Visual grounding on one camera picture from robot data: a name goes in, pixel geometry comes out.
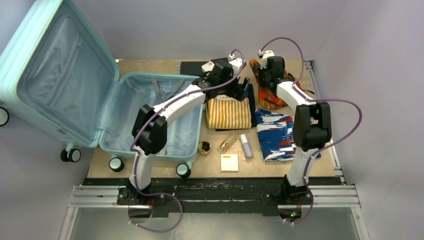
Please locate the gold round jar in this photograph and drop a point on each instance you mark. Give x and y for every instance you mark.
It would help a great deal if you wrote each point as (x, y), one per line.
(204, 148)

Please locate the yellow striped garment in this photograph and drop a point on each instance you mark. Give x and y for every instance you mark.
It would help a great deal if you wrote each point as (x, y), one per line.
(228, 114)

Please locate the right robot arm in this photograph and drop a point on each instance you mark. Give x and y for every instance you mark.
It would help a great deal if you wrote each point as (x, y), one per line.
(294, 185)

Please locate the black metal base rail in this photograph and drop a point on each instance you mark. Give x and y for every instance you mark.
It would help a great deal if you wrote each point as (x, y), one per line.
(263, 196)

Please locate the white power bank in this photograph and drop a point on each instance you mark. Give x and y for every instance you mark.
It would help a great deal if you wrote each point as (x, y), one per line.
(207, 67)

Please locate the white square box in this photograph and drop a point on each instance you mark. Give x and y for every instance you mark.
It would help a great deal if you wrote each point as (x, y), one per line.
(229, 163)

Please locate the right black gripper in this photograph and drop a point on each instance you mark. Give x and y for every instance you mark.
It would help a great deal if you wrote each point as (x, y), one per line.
(262, 83)

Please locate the light blue open suitcase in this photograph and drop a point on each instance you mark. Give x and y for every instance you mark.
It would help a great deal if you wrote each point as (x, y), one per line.
(57, 74)

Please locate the blue white patterned garment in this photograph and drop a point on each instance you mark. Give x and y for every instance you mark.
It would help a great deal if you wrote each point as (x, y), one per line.
(284, 137)

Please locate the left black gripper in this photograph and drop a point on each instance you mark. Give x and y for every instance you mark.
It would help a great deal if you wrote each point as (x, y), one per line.
(237, 93)

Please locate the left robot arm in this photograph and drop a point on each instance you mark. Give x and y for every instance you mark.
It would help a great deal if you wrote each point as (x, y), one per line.
(150, 130)

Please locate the clear gold perfume bottle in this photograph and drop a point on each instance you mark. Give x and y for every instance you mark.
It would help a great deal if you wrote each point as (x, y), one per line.
(227, 143)

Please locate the lavender cosmetic tube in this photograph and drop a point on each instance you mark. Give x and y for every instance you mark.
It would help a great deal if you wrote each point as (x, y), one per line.
(246, 147)

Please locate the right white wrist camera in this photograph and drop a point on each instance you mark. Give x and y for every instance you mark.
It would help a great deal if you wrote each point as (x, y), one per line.
(266, 54)

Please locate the orange camouflage garment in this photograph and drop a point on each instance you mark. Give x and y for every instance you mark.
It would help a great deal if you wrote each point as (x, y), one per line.
(265, 92)

